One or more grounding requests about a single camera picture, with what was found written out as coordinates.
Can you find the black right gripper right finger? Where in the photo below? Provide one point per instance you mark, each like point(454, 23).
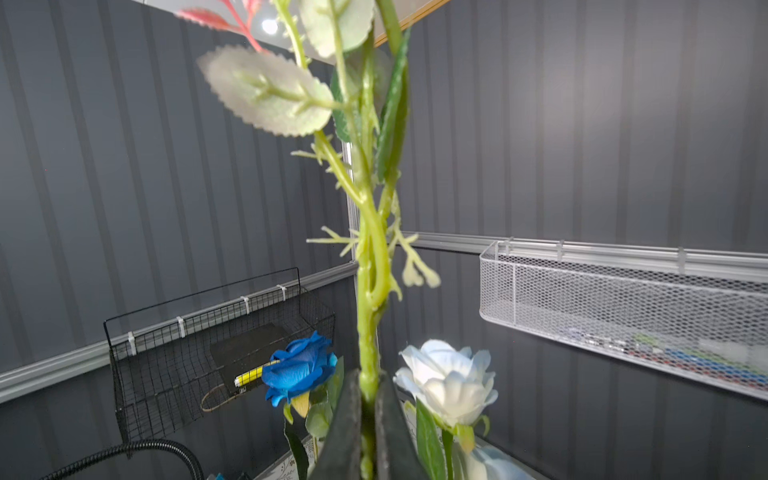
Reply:
point(396, 455)

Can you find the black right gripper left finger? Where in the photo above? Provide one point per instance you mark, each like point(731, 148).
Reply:
point(340, 457)

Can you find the white artificial rose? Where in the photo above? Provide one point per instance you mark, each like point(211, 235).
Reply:
point(451, 389)

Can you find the blue artificial rose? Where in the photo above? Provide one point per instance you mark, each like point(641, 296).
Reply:
point(305, 380)

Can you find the large pink peony flower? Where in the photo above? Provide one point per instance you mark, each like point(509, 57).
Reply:
point(346, 87)

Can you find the yellow marker pen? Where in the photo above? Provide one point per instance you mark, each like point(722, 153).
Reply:
point(253, 374)

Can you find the black wire wall basket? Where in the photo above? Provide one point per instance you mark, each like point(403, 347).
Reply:
point(175, 361)

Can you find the white wire mesh basket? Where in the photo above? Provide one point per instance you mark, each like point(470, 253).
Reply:
point(698, 314)

